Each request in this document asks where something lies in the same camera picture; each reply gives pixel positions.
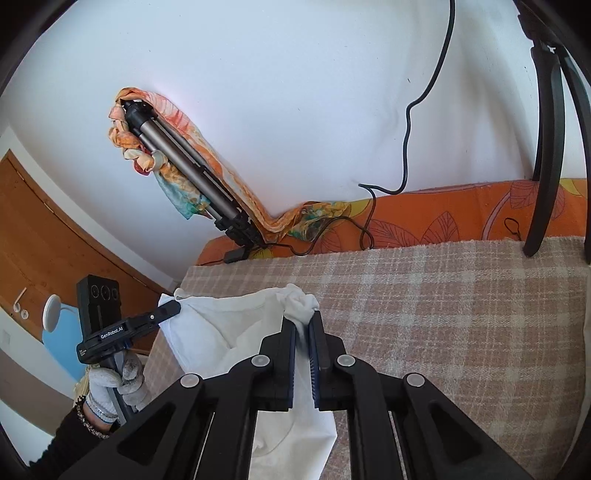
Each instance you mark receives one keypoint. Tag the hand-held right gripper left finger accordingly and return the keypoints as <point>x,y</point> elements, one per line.
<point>290,350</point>

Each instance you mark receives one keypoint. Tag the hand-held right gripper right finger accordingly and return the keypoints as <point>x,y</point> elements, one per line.
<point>315,355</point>

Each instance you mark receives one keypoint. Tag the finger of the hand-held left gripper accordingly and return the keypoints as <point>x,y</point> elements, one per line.
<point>150,318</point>

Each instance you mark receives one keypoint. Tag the white t-shirt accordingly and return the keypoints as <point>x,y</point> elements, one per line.
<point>217,318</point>

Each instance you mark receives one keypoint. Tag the person's left hand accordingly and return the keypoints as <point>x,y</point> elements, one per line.
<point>99,392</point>

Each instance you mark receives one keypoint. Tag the white clip desk lamp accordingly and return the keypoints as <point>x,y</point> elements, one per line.
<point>51,314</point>

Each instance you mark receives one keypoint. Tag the blue chair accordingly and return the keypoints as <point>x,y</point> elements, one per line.
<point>62,350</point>

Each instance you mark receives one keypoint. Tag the wooden door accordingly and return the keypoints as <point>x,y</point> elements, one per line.
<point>55,230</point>

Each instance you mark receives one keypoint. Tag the beige plaid blanket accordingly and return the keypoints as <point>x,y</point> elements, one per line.
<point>438,314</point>

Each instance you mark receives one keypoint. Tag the folded silver tripod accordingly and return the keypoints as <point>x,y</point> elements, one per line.
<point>184,157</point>

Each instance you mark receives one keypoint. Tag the colourful orange scarf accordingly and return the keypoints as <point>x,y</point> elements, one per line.
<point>207,147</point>

